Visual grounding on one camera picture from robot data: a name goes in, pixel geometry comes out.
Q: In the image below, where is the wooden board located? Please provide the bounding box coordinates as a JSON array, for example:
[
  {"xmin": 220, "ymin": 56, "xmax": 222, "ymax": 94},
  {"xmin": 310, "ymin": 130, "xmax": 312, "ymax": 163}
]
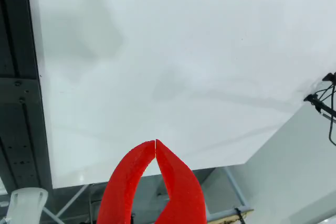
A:
[{"xmin": 207, "ymin": 208, "xmax": 254, "ymax": 224}]

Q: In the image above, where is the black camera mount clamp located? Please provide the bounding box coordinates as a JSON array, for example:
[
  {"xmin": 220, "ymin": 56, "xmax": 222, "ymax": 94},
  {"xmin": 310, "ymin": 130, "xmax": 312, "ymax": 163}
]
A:
[{"xmin": 303, "ymin": 94, "xmax": 336, "ymax": 119}]

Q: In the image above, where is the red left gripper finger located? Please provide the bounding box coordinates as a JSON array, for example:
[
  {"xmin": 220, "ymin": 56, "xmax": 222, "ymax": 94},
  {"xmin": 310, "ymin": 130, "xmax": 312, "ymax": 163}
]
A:
[{"xmin": 97, "ymin": 140, "xmax": 156, "ymax": 224}]

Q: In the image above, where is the thin black cable bundle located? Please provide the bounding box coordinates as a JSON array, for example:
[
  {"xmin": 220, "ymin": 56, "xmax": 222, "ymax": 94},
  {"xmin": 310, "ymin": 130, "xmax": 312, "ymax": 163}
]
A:
[{"xmin": 313, "ymin": 71, "xmax": 336, "ymax": 146}]

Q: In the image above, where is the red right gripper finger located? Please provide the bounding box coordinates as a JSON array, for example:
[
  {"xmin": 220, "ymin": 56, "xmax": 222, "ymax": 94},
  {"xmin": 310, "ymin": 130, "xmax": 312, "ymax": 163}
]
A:
[{"xmin": 155, "ymin": 138, "xmax": 207, "ymax": 224}]

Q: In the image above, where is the black aluminium rail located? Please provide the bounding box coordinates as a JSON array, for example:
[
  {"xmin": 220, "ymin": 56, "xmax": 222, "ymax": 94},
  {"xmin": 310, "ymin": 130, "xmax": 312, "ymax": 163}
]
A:
[{"xmin": 0, "ymin": 0, "xmax": 53, "ymax": 190}]

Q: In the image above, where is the black bracket plate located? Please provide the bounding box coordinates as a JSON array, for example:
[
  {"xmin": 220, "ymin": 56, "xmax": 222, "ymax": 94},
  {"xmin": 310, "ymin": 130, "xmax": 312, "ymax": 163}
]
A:
[{"xmin": 0, "ymin": 77, "xmax": 45, "ymax": 104}]

